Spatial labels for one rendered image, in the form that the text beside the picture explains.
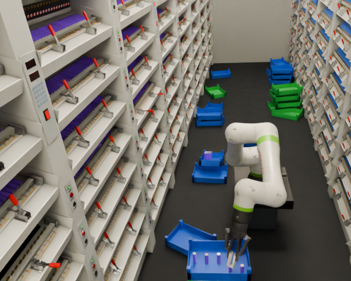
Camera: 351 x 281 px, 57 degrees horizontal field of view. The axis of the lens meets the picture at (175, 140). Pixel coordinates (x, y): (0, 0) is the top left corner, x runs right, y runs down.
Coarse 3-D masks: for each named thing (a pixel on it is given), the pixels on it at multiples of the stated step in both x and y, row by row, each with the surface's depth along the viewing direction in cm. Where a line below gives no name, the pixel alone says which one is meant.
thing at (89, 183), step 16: (112, 128) 178; (128, 128) 176; (112, 144) 166; (128, 144) 176; (96, 160) 152; (112, 160) 156; (80, 176) 139; (96, 176) 144; (80, 192) 133; (96, 192) 139
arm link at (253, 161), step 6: (246, 150) 215; (252, 150) 214; (246, 156) 213; (252, 156) 212; (258, 156) 211; (246, 162) 214; (252, 162) 213; (258, 162) 212; (252, 168) 218; (258, 168) 215; (252, 174) 221; (258, 174) 217
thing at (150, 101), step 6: (150, 78) 234; (150, 84) 235; (156, 84) 236; (156, 90) 231; (156, 96) 224; (144, 102) 212; (150, 102) 214; (144, 108) 206; (150, 108) 215; (138, 114) 197; (144, 114) 199; (138, 120) 192; (138, 126) 190
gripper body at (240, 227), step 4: (232, 220) 150; (232, 224) 150; (236, 224) 148; (240, 224) 147; (244, 224) 148; (232, 228) 152; (236, 228) 148; (240, 228) 148; (244, 228) 148; (236, 232) 151; (240, 232) 150; (244, 232) 149; (236, 236) 151; (240, 236) 150; (244, 236) 149
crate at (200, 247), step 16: (192, 240) 170; (208, 240) 170; (224, 240) 169; (192, 256) 168; (208, 256) 167; (224, 256) 167; (240, 256) 166; (192, 272) 154; (208, 272) 153; (224, 272) 159
